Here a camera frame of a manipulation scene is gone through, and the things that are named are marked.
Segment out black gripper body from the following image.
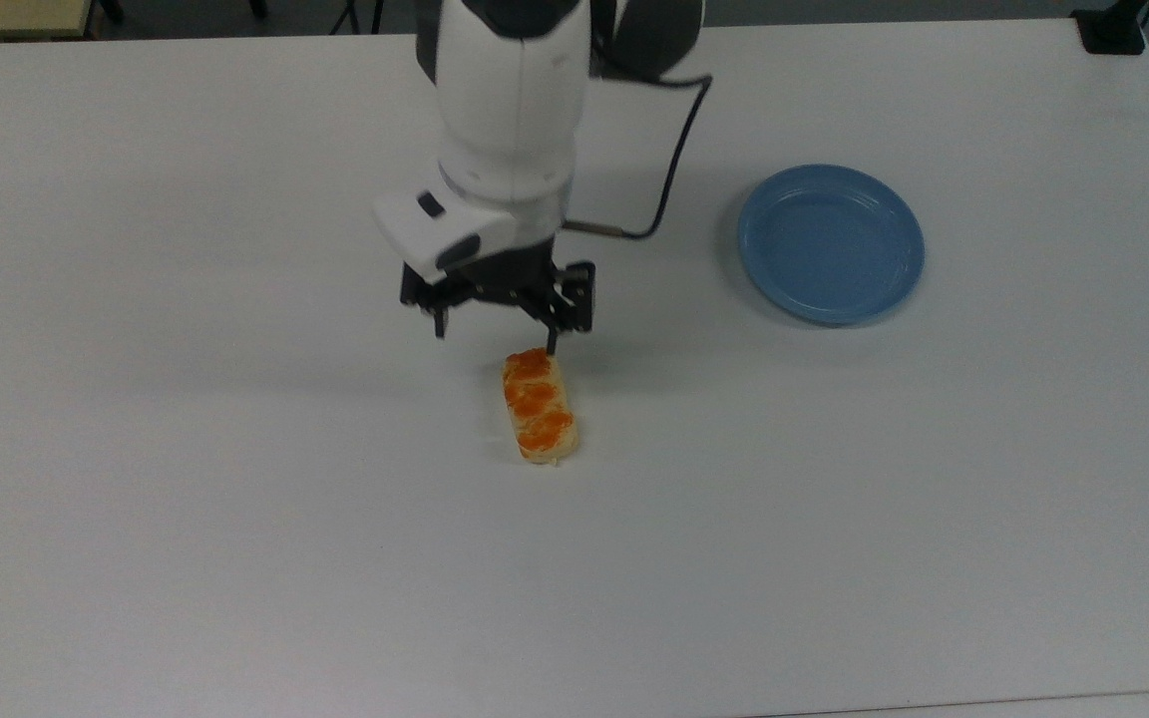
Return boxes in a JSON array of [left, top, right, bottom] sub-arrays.
[[399, 233, 596, 335]]

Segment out orange glazed bread loaf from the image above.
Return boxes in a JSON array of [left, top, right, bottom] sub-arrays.
[[502, 348, 578, 465]]

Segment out blue round plate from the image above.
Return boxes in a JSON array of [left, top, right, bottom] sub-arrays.
[[737, 165, 926, 326]]

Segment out black stand legs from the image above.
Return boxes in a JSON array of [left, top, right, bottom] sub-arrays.
[[328, 0, 389, 36]]

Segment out light wooden table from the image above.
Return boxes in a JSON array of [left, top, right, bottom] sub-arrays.
[[0, 0, 99, 42]]

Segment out black table clamp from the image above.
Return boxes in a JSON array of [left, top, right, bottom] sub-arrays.
[[1071, 0, 1149, 56]]

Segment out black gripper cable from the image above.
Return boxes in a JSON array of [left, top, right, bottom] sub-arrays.
[[563, 0, 715, 242]]

